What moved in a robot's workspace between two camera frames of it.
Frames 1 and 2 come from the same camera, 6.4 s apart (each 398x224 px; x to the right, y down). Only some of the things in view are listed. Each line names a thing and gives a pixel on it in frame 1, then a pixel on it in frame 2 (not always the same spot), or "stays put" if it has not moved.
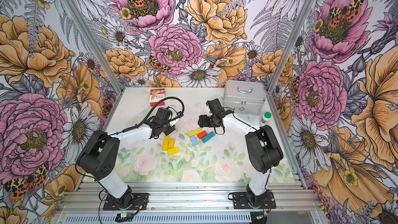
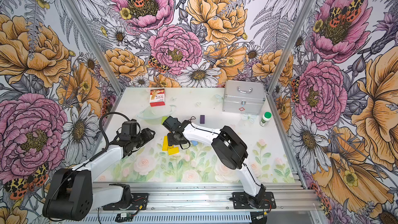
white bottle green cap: [267, 115] stays put
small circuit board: [123, 217] stays put
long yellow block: [165, 143] stays put
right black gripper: [203, 122] → [171, 142]
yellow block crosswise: [173, 151] stays put
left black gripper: [170, 129] → [146, 133]
